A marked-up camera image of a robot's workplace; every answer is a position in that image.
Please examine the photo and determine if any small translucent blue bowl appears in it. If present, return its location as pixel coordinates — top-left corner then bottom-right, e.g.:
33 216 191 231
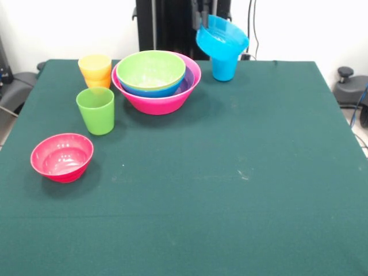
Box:
196 14 250 63

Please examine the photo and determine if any black hanging cable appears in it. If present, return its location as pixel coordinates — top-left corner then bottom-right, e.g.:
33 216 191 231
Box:
240 0 260 61

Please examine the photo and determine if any grey pedestal foot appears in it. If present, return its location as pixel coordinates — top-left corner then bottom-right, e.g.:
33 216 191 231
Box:
0 62 47 116
333 66 368 108

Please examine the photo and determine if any blue cup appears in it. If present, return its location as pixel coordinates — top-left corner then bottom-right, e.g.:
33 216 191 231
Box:
212 56 239 82

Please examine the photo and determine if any orange cup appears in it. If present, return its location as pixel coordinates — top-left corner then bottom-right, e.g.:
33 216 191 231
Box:
82 73 112 89

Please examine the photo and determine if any blue cable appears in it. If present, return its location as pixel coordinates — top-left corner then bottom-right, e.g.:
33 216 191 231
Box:
349 83 368 129

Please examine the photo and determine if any yellow cup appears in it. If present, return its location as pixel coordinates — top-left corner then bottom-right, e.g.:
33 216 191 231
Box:
78 53 112 80

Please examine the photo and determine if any large blue bowl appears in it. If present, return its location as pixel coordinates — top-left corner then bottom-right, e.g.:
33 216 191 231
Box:
118 71 187 98

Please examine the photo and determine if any purple bowl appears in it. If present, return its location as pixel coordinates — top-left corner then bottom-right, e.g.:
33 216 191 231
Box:
172 67 196 97

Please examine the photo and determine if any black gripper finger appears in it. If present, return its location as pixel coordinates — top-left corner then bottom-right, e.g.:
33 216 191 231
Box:
191 0 202 30
201 0 210 28

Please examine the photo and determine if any green cup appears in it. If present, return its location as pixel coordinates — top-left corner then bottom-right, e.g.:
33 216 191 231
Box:
75 87 116 136

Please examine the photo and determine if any large pink bowl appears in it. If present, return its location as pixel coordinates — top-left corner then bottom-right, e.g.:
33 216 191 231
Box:
110 52 202 116

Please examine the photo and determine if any green bowl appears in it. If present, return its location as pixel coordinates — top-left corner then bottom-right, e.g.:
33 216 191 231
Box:
116 50 187 90

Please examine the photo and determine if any small pink bowl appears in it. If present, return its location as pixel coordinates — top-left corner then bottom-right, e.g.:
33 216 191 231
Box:
30 133 94 183

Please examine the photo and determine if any dark green tablecloth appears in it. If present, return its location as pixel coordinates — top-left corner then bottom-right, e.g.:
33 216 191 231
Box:
0 59 368 276

